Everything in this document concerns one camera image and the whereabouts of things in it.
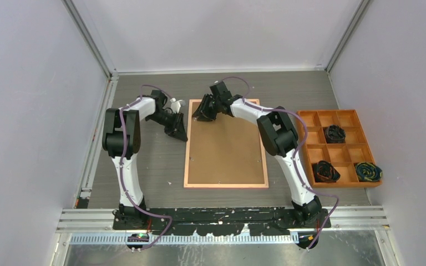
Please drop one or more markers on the aluminium front rail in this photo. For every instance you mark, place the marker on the aluminium front rail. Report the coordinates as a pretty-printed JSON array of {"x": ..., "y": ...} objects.
[{"x": 342, "y": 218}]

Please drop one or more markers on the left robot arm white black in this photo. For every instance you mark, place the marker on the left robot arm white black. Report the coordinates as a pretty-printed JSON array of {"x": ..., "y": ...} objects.
[{"x": 121, "y": 139}]

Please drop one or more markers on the brown backing board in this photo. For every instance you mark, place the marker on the brown backing board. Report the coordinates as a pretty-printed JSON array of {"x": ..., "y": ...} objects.
[{"x": 227, "y": 147}]

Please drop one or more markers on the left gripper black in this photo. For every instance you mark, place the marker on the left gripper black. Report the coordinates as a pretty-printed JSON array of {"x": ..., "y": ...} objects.
[{"x": 177, "y": 129}]

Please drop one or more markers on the blue yellow rolled item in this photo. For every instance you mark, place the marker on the blue yellow rolled item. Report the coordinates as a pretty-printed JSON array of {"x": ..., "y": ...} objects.
[{"x": 368, "y": 172}]

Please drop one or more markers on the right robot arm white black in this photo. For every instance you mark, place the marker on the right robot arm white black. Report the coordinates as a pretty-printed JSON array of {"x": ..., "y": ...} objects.
[{"x": 279, "y": 138}]

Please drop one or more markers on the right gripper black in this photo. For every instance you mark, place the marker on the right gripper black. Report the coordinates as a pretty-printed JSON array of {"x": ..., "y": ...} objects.
[{"x": 202, "y": 112}]

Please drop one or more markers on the orange compartment tray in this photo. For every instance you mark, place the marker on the orange compartment tray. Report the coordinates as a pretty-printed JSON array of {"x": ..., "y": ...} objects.
[{"x": 342, "y": 156}]

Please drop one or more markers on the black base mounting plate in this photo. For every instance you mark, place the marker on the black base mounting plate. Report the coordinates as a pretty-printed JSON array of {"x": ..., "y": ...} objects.
[{"x": 259, "y": 221}]

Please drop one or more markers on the dark red-striped rolled item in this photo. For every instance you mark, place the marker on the dark red-striped rolled item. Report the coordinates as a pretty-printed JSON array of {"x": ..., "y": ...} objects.
[{"x": 323, "y": 171}]

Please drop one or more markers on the pink wooden picture frame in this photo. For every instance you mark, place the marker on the pink wooden picture frame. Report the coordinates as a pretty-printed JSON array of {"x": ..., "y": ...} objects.
[{"x": 227, "y": 184}]

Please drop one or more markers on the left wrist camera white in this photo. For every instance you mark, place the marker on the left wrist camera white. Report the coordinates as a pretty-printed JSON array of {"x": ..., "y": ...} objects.
[{"x": 176, "y": 105}]

